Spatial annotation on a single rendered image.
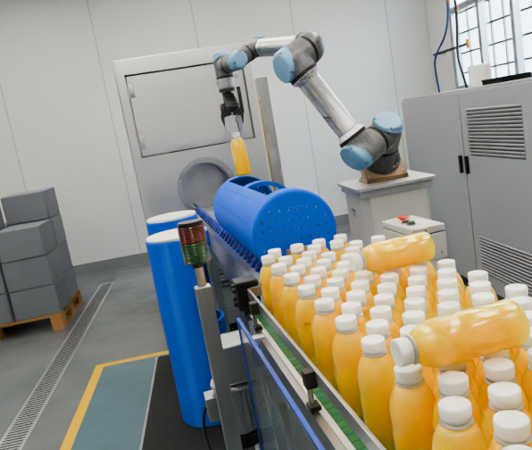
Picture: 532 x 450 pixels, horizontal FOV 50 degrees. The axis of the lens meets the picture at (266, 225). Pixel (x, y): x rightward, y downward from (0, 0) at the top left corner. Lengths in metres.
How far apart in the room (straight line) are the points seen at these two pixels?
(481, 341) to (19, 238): 4.71
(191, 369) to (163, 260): 0.51
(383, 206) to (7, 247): 3.73
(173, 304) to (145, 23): 4.99
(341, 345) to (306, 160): 6.16
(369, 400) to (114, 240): 6.37
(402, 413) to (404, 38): 6.87
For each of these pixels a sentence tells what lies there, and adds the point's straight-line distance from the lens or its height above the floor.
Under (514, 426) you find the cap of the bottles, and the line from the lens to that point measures 0.72.
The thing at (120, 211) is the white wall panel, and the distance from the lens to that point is 7.14.
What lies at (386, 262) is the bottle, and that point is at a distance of 1.28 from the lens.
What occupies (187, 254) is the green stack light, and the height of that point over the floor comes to 1.19.
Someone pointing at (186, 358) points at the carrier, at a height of 0.49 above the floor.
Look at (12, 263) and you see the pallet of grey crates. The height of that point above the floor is 0.65.
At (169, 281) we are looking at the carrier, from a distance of 2.54.
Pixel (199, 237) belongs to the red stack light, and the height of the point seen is 1.22.
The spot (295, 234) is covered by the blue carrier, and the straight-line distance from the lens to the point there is 1.86.
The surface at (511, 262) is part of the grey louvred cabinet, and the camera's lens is 3.82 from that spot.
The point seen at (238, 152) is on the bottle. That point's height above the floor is 1.35.
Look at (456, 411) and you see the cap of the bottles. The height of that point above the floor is 1.09.
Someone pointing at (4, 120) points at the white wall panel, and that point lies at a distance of 7.35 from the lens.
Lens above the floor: 1.46
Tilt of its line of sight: 10 degrees down
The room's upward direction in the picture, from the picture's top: 10 degrees counter-clockwise
